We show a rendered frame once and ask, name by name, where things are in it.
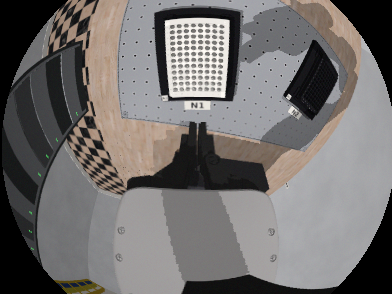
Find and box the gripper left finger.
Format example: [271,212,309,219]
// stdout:
[127,122,197,190]

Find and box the white n2 label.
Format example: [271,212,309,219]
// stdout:
[287,106,302,119]

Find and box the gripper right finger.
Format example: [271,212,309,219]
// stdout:
[197,122,265,192]

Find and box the white label with black text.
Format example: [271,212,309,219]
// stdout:
[184,101,211,110]

